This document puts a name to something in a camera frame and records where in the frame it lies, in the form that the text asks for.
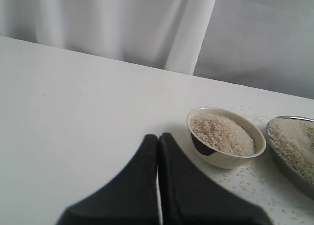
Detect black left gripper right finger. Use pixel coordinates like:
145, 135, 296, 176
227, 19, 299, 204
158, 133, 272, 225

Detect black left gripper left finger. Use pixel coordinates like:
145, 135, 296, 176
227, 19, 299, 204
57, 134, 159, 225

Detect white ceramic rice bowl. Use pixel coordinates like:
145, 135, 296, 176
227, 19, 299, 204
186, 107, 266, 169

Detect round steel rice tray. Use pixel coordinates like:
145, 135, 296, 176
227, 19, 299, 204
266, 116, 314, 199

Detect white backdrop curtain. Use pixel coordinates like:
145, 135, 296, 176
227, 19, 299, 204
0, 0, 314, 99

